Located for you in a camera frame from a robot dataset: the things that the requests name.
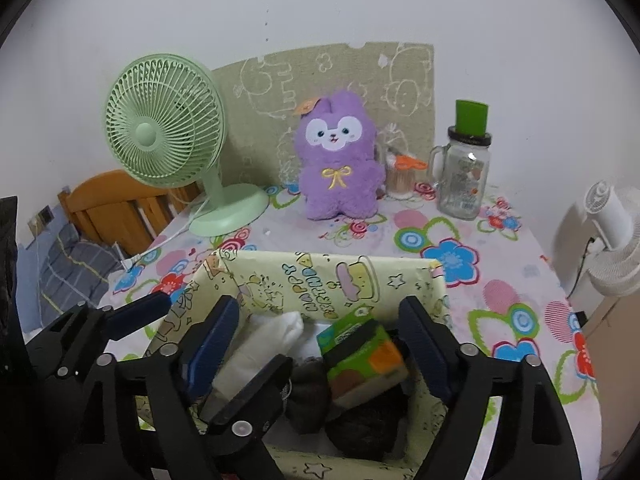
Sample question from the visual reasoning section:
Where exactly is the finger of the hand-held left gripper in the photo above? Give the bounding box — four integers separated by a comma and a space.
27, 291, 172, 376
199, 354, 294, 445

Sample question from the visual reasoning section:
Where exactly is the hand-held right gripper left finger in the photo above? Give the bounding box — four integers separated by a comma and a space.
75, 296, 241, 480

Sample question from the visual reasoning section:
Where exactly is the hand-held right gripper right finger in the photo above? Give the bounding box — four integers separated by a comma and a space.
398, 296, 583, 480

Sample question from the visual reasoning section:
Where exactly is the white cloth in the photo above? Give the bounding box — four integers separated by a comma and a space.
210, 311, 306, 411

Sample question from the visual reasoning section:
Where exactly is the green and orange tissue packet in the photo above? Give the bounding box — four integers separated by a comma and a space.
316, 310, 411, 408

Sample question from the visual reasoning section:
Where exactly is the yellow cartoon printed storage box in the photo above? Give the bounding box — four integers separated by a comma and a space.
135, 250, 451, 480

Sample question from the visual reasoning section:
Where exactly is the black plastic bag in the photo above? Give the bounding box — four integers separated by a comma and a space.
325, 385, 411, 461

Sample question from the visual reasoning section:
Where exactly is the grey plaid pillow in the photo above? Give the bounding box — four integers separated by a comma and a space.
17, 222, 126, 333

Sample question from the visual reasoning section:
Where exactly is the floral tablecloth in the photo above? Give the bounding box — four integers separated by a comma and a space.
97, 182, 601, 480

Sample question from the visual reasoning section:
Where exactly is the blue bed sheet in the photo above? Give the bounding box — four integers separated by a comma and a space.
17, 240, 51, 333

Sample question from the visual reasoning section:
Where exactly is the wooden bed headboard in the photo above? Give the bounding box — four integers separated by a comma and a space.
57, 170, 206, 258

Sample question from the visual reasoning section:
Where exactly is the cotton swab container orange lid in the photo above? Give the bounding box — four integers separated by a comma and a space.
382, 152, 428, 200

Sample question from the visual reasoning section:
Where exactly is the glass jar mug green lid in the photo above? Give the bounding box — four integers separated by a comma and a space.
429, 99, 494, 221

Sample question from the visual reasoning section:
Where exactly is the green desk fan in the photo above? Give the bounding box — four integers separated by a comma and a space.
104, 52, 271, 237

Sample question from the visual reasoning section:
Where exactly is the purple plush toy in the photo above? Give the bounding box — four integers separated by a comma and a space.
294, 89, 386, 221

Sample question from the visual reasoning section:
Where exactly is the beige door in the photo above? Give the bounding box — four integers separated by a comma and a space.
582, 290, 640, 466

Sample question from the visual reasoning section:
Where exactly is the white standing fan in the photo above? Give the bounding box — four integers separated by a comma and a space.
552, 182, 640, 303

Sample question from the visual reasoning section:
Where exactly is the green printed board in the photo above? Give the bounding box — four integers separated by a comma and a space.
210, 41, 435, 196

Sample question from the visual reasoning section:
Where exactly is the white fan power cable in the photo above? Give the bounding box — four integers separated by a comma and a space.
120, 195, 211, 271

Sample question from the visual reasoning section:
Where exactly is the wall socket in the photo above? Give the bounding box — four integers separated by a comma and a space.
31, 205, 54, 233

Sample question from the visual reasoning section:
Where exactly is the black fan power cable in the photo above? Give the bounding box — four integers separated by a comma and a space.
570, 237, 596, 301

